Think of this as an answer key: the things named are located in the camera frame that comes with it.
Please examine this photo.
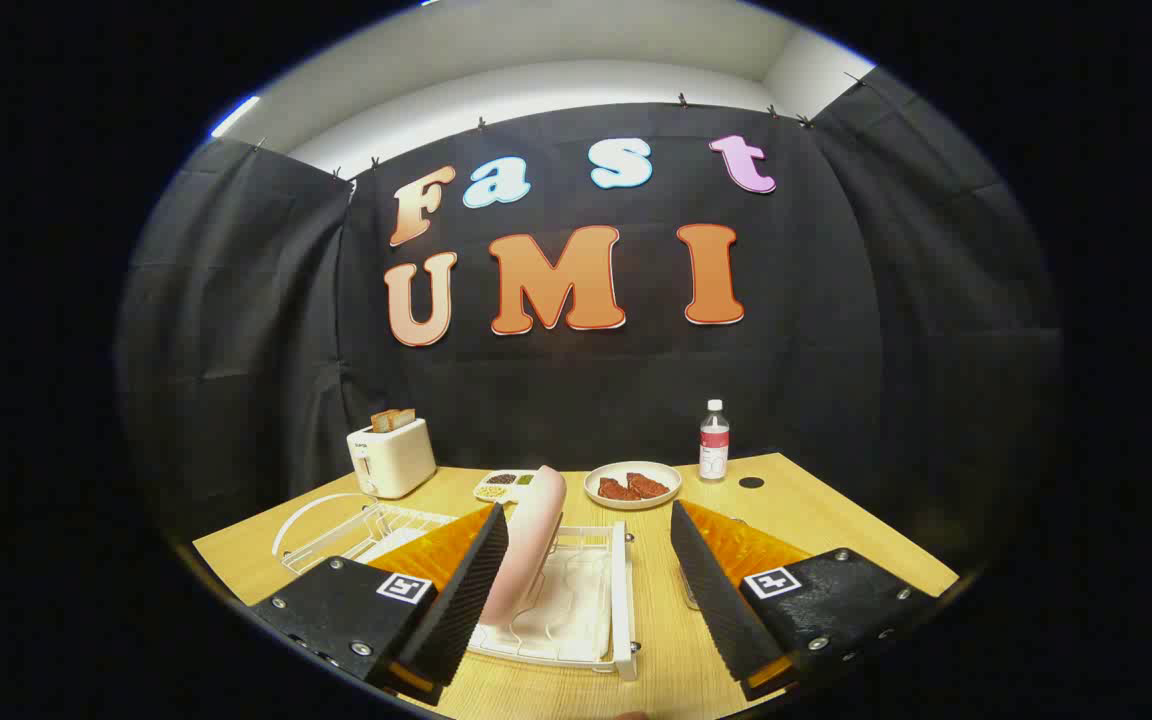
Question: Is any white wire dish rack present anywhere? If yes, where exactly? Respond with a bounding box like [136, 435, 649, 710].
[271, 493, 639, 683]

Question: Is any white round plate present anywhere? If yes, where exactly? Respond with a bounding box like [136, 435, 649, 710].
[584, 461, 683, 511]

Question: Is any pink plate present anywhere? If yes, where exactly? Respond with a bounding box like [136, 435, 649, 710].
[479, 466, 568, 631]

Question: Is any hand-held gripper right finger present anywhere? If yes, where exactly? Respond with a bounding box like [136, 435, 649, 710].
[671, 500, 937, 701]

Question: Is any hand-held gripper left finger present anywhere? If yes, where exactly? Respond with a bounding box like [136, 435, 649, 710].
[251, 503, 510, 706]

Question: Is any white divided sauce dish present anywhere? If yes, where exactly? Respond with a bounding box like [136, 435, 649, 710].
[473, 470, 540, 503]

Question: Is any white toaster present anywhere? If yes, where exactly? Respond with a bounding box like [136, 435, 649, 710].
[347, 418, 437, 500]

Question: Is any black backdrop cloth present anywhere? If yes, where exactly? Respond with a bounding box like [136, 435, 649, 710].
[116, 68, 1065, 561]

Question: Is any clear bottle with red label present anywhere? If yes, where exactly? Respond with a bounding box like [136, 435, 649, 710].
[699, 400, 731, 483]

